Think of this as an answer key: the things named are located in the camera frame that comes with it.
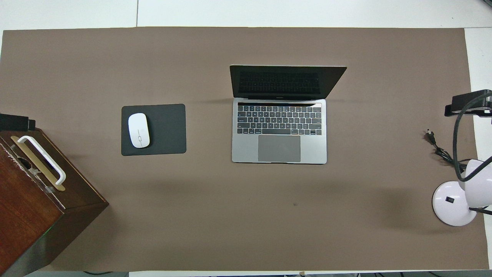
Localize silver Apple laptop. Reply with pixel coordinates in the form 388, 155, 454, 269
229, 65, 347, 165

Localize dark brown wooden box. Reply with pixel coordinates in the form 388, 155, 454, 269
0, 129, 110, 277

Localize white desk lamp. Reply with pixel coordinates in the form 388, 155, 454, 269
432, 159, 492, 227

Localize white computer mouse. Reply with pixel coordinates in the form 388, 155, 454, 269
128, 113, 150, 149

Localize black mouse pad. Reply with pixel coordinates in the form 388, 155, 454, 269
121, 103, 187, 157

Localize brown table mat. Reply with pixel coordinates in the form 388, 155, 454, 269
0, 27, 489, 272

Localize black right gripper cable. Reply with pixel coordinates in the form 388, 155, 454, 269
453, 92, 492, 182

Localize gold handle plate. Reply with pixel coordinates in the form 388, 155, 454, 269
10, 135, 66, 192

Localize white box handle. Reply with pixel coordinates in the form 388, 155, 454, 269
17, 135, 66, 186

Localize black lamp power cable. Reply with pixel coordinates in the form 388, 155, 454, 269
425, 130, 467, 172

